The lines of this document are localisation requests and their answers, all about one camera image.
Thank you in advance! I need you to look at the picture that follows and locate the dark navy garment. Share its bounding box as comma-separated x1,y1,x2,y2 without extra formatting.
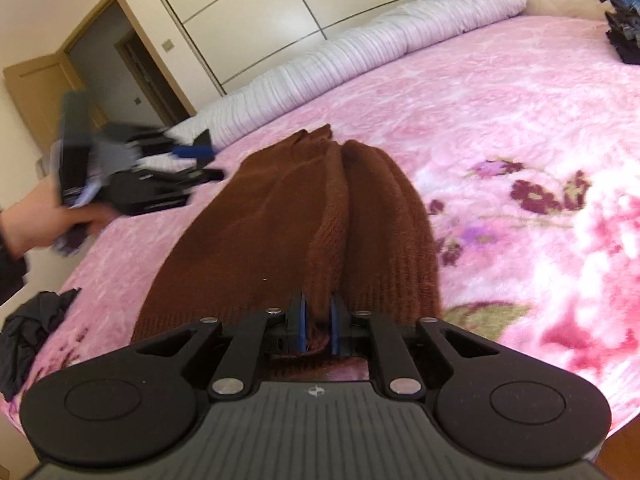
0,287,83,402

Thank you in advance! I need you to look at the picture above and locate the wooden door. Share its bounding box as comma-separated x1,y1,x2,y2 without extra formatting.
2,55,108,133

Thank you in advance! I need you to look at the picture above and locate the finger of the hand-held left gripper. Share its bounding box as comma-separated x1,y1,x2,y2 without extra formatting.
127,129,217,167
145,167,226,184

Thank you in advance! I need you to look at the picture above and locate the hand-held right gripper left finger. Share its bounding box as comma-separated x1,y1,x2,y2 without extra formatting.
130,290,311,402

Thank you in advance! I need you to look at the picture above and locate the cream panelled wardrobe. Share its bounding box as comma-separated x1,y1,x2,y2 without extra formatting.
135,0,426,96

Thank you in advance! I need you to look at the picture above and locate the person's left hand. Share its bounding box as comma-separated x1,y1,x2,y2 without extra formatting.
0,180,120,261

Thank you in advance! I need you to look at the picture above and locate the pink floral blanket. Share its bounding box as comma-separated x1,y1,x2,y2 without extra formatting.
0,14,640,453

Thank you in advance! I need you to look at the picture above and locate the lilac striped rolled quilt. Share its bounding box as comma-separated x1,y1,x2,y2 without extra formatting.
165,0,528,150

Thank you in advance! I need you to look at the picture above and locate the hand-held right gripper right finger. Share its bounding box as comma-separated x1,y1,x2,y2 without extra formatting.
327,294,507,402

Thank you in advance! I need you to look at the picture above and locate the person's left forearm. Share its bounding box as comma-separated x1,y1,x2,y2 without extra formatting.
0,230,28,306

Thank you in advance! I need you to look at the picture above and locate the brown knit sweater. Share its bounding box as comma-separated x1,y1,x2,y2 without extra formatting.
131,124,443,386

